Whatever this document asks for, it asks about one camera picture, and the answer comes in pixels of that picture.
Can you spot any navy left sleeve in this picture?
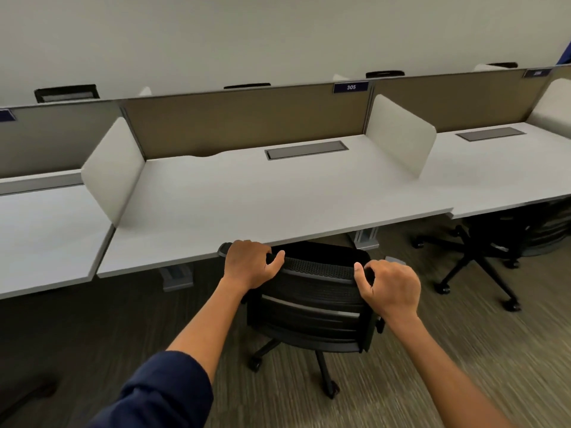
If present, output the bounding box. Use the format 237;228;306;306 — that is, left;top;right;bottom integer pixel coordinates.
87;350;215;428

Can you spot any person's right forearm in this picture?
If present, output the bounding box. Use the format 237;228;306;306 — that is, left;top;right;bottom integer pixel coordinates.
384;314;516;428

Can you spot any person's left forearm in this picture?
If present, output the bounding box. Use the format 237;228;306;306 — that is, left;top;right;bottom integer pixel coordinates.
165;276;247;385

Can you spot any person's left hand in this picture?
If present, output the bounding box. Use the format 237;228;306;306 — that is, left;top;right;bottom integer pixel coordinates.
221;239;286;291

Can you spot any grey desk cable cover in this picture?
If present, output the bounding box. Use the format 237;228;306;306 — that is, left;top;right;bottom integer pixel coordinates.
456;127;526;142
265;140;349;162

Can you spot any grey fabric desk partition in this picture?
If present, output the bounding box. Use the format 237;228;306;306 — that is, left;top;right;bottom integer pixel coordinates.
0;100;130;180

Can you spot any person's right hand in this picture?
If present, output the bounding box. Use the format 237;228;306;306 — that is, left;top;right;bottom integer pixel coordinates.
353;259;422;325

